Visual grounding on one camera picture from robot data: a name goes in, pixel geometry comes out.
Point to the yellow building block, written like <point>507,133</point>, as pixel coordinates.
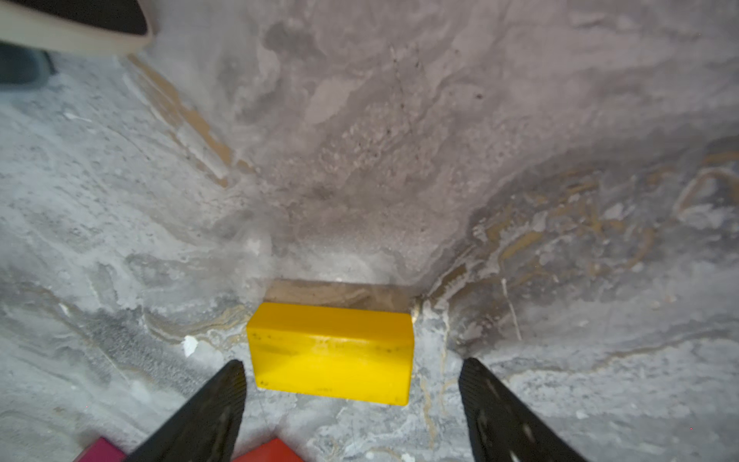
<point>332,352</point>

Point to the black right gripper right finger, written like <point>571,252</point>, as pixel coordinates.
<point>501,427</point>

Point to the beige and grey stapler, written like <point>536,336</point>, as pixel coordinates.
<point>32,30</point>

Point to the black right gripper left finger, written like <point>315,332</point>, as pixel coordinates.
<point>206,427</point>

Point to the magenta building block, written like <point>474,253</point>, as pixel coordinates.
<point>101,450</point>

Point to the red building block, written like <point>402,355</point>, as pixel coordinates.
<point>273,451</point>

